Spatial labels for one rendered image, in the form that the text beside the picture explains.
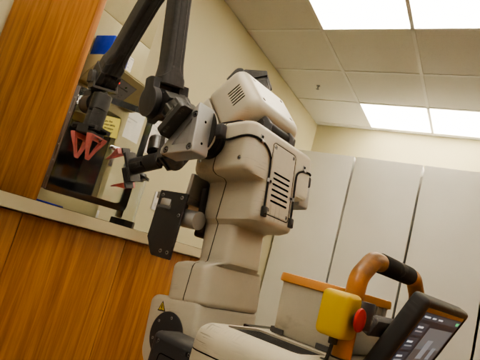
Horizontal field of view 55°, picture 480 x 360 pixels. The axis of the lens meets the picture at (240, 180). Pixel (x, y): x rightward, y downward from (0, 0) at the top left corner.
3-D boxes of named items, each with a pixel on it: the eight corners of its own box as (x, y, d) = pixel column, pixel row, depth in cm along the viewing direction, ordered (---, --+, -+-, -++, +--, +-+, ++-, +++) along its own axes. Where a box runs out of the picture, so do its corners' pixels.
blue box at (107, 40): (88, 56, 173) (96, 34, 174) (106, 69, 181) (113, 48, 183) (108, 56, 168) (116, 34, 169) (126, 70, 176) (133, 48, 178)
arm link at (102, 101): (100, 87, 136) (116, 96, 140) (89, 89, 141) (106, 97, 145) (92, 108, 135) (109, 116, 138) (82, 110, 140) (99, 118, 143)
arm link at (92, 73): (93, 67, 135) (120, 76, 141) (77, 72, 144) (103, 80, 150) (86, 107, 135) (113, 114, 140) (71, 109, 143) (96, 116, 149)
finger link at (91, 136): (83, 161, 140) (93, 132, 142) (100, 164, 137) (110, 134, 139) (66, 153, 134) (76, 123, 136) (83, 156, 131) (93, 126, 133)
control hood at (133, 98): (73, 77, 169) (82, 53, 171) (129, 113, 197) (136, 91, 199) (96, 78, 164) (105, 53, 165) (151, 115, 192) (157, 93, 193)
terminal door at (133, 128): (39, 188, 163) (76, 84, 170) (124, 212, 171) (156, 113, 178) (39, 188, 162) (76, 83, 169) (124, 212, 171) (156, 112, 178)
